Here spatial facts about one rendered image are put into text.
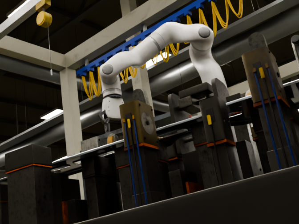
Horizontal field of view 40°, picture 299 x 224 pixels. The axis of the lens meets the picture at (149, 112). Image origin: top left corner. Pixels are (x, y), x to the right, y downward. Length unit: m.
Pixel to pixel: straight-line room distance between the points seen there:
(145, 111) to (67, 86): 4.64
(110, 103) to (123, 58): 0.20
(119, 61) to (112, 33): 3.52
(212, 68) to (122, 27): 3.42
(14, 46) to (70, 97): 0.97
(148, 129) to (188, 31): 0.88
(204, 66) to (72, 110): 3.85
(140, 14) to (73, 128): 1.71
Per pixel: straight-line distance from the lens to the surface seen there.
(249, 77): 0.90
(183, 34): 1.88
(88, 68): 5.51
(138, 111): 1.05
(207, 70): 1.84
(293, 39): 1.32
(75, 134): 5.46
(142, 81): 9.83
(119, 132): 1.66
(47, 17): 4.34
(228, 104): 1.04
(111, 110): 1.77
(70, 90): 5.68
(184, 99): 1.41
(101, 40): 5.40
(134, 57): 1.83
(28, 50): 5.52
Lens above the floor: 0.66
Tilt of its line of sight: 19 degrees up
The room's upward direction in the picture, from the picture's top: 9 degrees counter-clockwise
